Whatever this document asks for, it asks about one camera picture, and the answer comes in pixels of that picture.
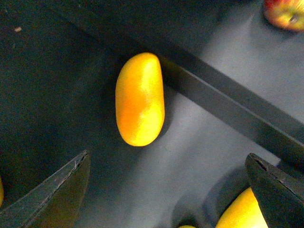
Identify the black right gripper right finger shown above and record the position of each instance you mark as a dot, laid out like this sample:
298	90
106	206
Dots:
279	195

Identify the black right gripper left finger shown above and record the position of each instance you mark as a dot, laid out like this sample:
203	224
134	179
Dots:
55	203

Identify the yellow mango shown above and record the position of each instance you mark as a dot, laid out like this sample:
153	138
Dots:
139	100
243	212

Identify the red yellow apple corner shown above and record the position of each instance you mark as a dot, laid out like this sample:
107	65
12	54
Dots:
285	14

